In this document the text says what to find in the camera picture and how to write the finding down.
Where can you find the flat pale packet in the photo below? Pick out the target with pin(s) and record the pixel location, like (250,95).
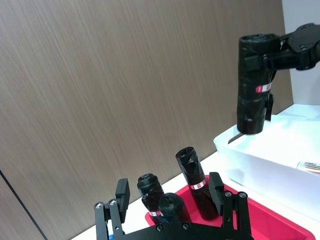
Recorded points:
(310,167)

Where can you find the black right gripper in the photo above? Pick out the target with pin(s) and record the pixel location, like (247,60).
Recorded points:
(308,47)

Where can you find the white plastic bin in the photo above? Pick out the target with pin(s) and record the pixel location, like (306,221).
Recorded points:
(262,162)

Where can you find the red plastic tray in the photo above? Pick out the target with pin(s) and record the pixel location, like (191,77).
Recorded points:
(270,225)

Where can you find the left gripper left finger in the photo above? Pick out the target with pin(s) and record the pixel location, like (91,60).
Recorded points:
(110,220)

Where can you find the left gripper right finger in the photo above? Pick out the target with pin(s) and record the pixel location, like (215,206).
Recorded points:
(236,215)

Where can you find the black bag roll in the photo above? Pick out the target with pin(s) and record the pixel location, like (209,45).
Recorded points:
(150,190)
(172,207)
(197,195)
(252,107)

